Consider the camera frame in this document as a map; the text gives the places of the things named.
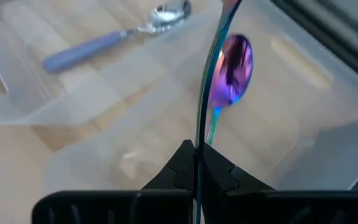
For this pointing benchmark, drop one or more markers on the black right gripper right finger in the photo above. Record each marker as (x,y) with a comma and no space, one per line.
(275,208)

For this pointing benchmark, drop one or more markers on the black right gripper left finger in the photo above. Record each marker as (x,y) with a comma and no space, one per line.
(120,208)

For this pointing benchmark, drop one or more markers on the iridescent rainbow spoon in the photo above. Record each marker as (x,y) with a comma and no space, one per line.
(235,71)
(200,133)

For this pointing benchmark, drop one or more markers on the clear plastic bin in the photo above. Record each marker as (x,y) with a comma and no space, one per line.
(291,140)
(26,102)

